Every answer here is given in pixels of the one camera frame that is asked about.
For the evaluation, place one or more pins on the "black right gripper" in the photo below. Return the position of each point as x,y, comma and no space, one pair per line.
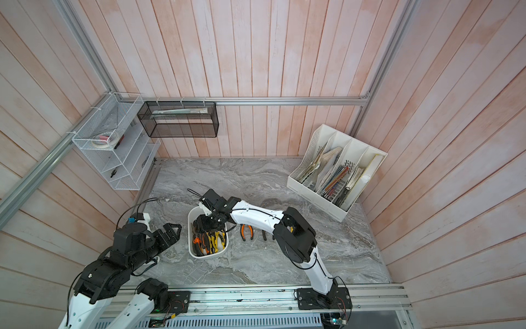
201,223

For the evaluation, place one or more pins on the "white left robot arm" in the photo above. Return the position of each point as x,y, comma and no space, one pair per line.
135,245

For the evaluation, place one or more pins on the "yellow pliers in box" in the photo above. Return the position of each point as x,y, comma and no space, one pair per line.
217,242

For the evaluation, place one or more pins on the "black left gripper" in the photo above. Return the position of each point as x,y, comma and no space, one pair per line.
174,238

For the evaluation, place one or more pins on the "tape roll on shelf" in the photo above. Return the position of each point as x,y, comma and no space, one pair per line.
106,140

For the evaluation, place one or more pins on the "white desktop file organizer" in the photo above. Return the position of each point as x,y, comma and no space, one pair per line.
335,170

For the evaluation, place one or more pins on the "orange pliers in box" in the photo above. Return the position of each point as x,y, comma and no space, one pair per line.
199,245

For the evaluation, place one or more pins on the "black mesh wall basket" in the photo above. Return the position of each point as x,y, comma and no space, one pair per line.
179,119

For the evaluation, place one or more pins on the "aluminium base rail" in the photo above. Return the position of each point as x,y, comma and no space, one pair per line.
282,299

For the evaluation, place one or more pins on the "white wire mesh shelf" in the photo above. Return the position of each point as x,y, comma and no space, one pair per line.
125,166

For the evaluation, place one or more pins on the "aluminium frame rail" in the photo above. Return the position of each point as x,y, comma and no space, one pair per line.
24,188

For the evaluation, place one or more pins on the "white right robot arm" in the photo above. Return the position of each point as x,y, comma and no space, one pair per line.
295,237

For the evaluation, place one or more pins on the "white plastic storage box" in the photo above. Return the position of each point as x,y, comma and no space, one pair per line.
192,217

